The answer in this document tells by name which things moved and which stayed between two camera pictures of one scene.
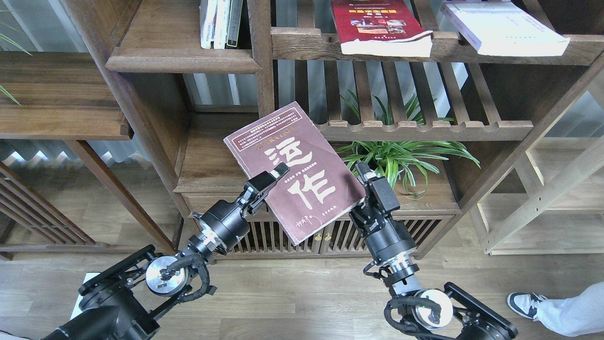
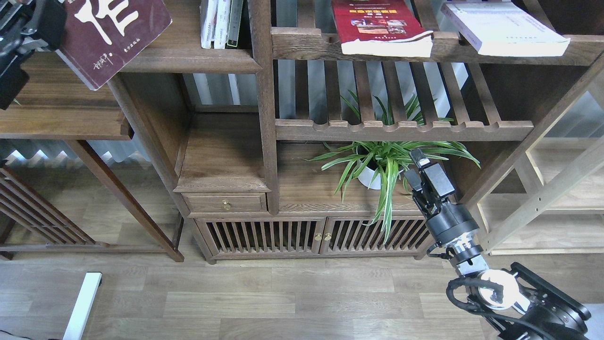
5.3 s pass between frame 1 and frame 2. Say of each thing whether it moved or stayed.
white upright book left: stayed
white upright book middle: stayed
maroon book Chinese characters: moved
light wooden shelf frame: stayed
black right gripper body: moved
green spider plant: stayed
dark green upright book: stayed
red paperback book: stayed
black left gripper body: moved
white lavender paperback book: stayed
